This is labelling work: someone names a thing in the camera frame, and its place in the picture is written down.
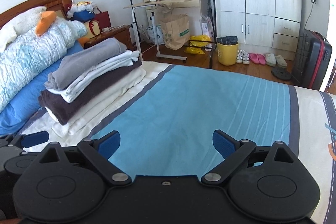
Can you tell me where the wooden nightstand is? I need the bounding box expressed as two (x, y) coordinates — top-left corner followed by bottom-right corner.
(84, 25), (133, 50)

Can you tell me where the white gift bag red ribbon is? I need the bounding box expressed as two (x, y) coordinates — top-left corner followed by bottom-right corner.
(87, 19), (102, 39)

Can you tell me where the white blue plastic bag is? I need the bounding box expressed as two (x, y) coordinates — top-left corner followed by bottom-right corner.
(145, 24), (165, 44)

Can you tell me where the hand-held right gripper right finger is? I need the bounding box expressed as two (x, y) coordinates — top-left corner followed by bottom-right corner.
(201, 130), (300, 186)

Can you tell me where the clear plastic bag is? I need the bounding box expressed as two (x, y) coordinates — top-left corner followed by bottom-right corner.
(199, 15), (214, 37)

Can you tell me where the blue pillow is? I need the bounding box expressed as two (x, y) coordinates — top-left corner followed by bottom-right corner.
(0, 42), (84, 135)

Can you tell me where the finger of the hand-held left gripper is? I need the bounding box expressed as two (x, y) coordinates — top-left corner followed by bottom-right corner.
(8, 131), (49, 155)

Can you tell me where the black red suitcase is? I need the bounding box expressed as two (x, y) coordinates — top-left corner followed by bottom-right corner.
(292, 28), (332, 90)

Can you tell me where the bed with striped sheet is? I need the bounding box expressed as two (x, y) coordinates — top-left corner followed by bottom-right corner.
(0, 60), (336, 224)

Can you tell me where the light blue quilted blanket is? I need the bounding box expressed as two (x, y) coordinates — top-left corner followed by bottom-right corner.
(0, 17), (88, 113)

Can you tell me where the cream folded blanket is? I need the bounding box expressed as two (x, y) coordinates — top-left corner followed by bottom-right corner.
(45, 67), (147, 138)

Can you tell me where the brown paper bag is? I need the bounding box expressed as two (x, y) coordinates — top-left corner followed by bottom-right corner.
(159, 13), (191, 51)

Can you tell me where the yellow plastic bag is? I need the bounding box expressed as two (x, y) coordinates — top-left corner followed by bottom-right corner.
(184, 35), (214, 54)

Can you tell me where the grey knit sweater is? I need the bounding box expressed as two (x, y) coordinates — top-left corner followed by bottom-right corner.
(44, 37), (127, 90)

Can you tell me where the rolling side table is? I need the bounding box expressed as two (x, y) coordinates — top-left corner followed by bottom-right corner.
(123, 0), (201, 63)

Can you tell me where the beige slipper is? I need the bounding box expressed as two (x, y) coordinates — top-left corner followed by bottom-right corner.
(275, 55), (288, 68)
(265, 53), (277, 67)

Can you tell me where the yellow trash bin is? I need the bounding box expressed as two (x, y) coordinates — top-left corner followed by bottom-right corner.
(216, 36), (239, 66)

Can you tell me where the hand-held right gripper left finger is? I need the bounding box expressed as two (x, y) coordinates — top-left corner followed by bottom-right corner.
(38, 131), (132, 186)

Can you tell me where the white folded garment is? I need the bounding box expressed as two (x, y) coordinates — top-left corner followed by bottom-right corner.
(49, 49), (139, 103)

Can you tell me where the blue bag with yellow plush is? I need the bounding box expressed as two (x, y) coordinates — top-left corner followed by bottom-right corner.
(67, 1), (95, 22)

